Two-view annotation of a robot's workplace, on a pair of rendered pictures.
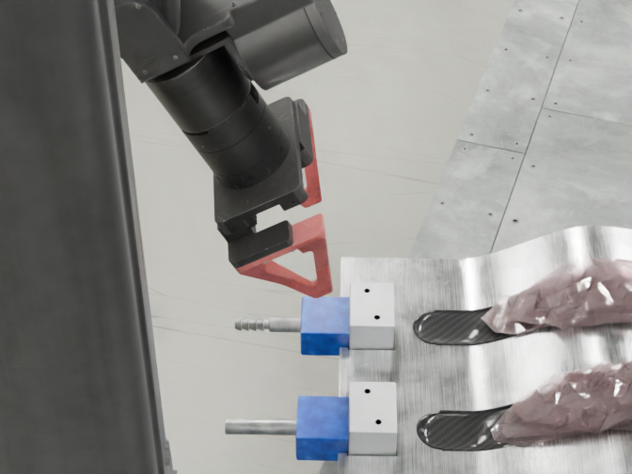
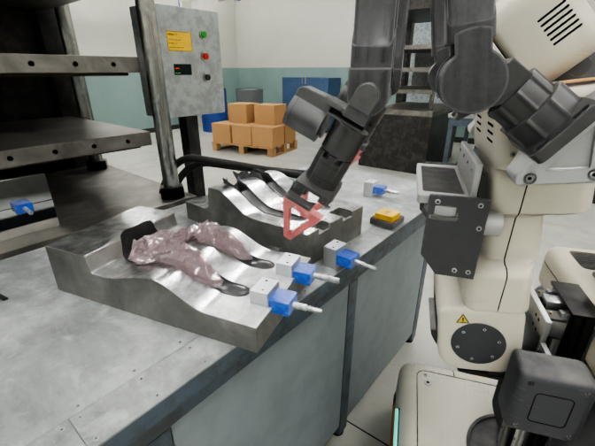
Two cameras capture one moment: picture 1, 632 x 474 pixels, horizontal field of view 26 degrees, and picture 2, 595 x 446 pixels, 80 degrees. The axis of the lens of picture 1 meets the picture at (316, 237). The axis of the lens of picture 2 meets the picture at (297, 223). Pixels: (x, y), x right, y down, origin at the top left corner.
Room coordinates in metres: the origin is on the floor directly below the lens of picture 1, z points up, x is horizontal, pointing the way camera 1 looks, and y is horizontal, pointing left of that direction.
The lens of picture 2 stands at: (1.27, 0.21, 1.25)
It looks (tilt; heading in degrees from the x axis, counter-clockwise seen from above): 23 degrees down; 201
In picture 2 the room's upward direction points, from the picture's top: straight up
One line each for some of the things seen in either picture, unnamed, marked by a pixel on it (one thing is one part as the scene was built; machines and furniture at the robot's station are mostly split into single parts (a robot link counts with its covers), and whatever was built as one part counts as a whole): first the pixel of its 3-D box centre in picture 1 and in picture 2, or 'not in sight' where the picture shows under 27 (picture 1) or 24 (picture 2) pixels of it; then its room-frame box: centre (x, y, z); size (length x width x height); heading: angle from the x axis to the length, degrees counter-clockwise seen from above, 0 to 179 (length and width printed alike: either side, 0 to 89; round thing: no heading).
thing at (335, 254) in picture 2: not in sight; (351, 260); (0.53, 0.06, 0.83); 0.13 x 0.05 x 0.05; 73
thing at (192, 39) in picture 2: not in sight; (196, 186); (-0.07, -0.83, 0.74); 0.30 x 0.22 x 1.47; 161
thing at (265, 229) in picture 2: not in sight; (269, 205); (0.36, -0.24, 0.87); 0.50 x 0.26 x 0.14; 71
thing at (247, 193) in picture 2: not in sight; (270, 192); (0.37, -0.22, 0.92); 0.35 x 0.16 x 0.09; 71
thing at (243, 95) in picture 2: not in sight; (250, 110); (-5.85, -3.65, 0.44); 0.59 x 0.59 x 0.88
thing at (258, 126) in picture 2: not in sight; (254, 126); (-4.13, -2.66, 0.37); 1.20 x 0.82 x 0.74; 83
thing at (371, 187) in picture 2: not in sight; (382, 189); (-0.05, 0.05, 0.83); 0.13 x 0.05 x 0.05; 76
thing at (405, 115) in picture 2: not in sight; (418, 87); (-4.31, -0.13, 1.03); 1.54 x 0.94 x 2.06; 165
